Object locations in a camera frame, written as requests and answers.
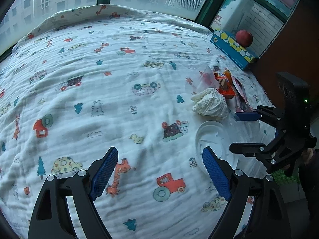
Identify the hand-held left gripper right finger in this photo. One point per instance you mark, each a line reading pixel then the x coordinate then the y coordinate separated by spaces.
pixel 215 173

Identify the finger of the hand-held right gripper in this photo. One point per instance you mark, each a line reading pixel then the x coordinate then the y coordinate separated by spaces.
pixel 246 148
pixel 246 116

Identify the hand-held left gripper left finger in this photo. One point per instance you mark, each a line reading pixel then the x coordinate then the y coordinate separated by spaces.
pixel 103 174

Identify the pink snack wrapper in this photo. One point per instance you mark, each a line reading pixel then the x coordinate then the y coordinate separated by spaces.
pixel 241 94

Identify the large orange snack wrapper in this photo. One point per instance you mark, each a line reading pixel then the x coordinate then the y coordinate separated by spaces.
pixel 228 87

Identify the white paper ball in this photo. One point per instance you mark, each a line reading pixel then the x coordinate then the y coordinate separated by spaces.
pixel 210 103

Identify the green perforated plastic basket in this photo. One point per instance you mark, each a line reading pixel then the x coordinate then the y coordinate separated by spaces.
pixel 284 178

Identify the small orange snack wrapper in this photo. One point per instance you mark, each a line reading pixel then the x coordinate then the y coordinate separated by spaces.
pixel 219 76

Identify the clear plastic wrapper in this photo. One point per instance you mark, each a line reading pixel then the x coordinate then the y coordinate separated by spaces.
pixel 201 82

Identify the blue dotted tissue box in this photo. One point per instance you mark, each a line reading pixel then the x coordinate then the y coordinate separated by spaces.
pixel 231 49

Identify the brown wooden wardrobe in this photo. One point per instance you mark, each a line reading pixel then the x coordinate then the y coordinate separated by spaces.
pixel 299 42

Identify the red apple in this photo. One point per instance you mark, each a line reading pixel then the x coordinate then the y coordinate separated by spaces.
pixel 244 37

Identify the white printed blanket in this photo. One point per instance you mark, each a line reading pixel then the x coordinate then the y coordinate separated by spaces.
pixel 99 92

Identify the white carton blue print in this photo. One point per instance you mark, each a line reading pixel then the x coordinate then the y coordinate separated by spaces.
pixel 219 17

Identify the green window frame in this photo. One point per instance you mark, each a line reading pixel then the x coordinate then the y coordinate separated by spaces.
pixel 209 7

